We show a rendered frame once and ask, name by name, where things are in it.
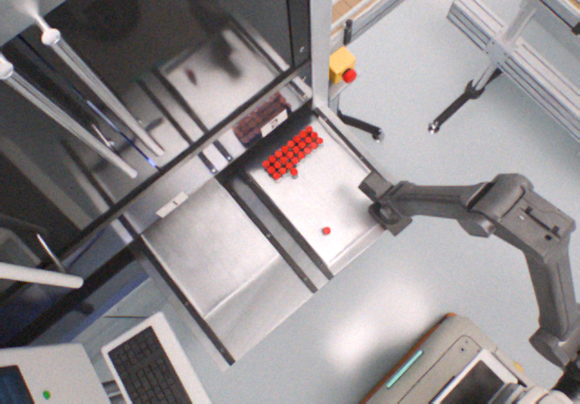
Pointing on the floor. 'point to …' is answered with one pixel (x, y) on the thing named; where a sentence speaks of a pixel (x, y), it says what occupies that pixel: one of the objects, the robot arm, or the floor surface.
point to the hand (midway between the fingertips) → (386, 220)
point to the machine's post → (319, 32)
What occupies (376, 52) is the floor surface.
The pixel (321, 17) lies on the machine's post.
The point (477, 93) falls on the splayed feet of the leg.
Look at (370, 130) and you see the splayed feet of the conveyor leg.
